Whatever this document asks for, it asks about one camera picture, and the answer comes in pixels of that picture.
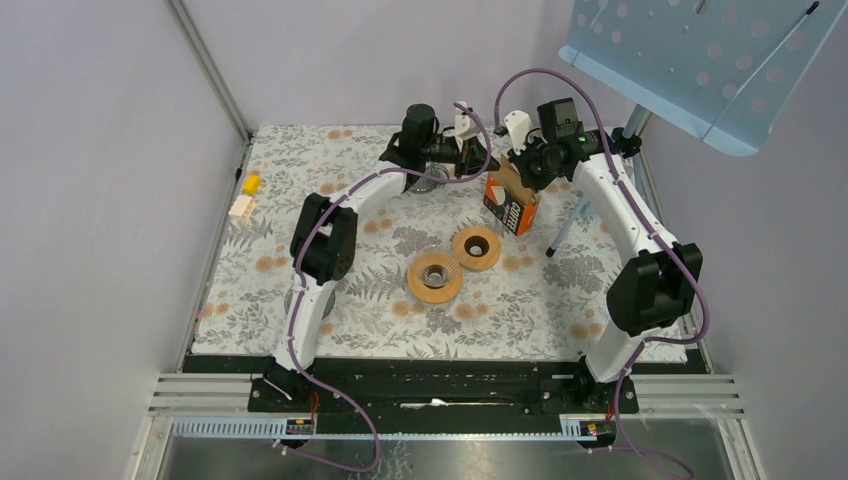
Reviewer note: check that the wooden ring holder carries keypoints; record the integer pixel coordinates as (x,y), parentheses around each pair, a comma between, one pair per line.
(428,296)
(477,248)

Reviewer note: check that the clear glass dripper cone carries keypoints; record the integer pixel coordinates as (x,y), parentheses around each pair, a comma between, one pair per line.
(436,276)

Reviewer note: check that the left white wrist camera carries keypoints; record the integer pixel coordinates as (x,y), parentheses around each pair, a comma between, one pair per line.
(465,128)

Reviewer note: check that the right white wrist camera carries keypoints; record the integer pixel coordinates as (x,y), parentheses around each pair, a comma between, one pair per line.
(518,125)

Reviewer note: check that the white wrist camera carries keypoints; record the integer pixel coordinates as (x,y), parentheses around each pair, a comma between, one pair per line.
(465,128)
(518,125)

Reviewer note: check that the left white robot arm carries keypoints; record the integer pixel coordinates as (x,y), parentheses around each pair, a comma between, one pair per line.
(324,241)

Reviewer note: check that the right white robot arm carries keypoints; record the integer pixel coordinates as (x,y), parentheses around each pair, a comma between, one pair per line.
(654,287)

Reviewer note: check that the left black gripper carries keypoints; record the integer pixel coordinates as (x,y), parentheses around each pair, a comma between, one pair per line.
(472,159)

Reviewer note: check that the blue perforated stand tray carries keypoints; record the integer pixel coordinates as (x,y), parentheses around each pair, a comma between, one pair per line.
(721,71)

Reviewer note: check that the yellow block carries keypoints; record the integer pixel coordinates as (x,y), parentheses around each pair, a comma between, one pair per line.
(251,185)

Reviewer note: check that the orange coffee filter box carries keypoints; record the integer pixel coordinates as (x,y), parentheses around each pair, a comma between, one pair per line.
(512,203)

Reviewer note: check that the grey glass pitcher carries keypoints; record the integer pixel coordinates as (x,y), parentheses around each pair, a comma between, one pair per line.
(434,176)

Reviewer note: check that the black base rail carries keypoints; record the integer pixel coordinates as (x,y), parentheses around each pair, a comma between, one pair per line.
(430,397)

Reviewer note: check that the beige wooden block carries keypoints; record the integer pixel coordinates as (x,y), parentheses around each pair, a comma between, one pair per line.
(242,207)

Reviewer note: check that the floral tablecloth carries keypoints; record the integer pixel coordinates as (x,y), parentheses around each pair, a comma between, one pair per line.
(527,306)

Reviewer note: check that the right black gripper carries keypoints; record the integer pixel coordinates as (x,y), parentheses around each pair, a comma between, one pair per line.
(534,183)

